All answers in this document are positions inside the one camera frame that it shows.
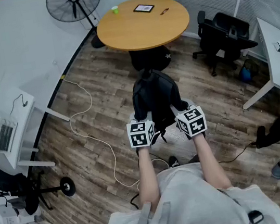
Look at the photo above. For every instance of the person's left forearm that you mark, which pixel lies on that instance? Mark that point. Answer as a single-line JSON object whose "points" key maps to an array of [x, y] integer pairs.
{"points": [[147, 176]]}

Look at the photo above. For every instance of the yellow floor tape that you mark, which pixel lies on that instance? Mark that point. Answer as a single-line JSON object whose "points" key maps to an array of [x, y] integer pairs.
{"points": [[63, 77]]}

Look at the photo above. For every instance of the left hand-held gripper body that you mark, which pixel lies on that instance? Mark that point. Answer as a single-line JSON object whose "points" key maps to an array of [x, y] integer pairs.
{"points": [[141, 134]]}

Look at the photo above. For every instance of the red pen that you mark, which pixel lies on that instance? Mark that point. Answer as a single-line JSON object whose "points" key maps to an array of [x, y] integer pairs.
{"points": [[164, 11]]}

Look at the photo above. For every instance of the blue bag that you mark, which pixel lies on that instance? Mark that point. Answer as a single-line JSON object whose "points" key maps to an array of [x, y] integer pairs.
{"points": [[246, 73]]}

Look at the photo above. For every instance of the green paper cup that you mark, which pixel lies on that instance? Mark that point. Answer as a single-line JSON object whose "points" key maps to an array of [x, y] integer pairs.
{"points": [[115, 10]]}

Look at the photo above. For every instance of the person's right forearm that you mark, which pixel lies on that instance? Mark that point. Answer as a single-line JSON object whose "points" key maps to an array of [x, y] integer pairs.
{"points": [[210, 163]]}

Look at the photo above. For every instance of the round wooden table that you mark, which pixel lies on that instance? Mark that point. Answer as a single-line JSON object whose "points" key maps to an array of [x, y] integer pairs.
{"points": [[142, 29]]}

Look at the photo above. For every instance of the black office chair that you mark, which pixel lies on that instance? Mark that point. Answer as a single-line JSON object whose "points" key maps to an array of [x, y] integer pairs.
{"points": [[23, 188], [222, 35]]}

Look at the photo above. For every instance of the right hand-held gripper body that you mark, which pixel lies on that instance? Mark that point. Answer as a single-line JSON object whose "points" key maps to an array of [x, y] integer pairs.
{"points": [[194, 124]]}

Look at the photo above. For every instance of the person's grey shirt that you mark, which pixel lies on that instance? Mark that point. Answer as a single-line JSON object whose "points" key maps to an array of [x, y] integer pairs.
{"points": [[197, 205]]}

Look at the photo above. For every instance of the person's black shoe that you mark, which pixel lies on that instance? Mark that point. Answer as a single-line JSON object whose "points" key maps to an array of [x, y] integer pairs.
{"points": [[173, 161]]}

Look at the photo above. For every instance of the black tablet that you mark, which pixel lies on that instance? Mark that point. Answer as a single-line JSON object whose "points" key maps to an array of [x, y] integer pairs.
{"points": [[143, 8]]}

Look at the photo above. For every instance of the black backpack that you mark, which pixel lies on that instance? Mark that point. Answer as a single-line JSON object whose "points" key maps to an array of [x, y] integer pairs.
{"points": [[155, 93]]}

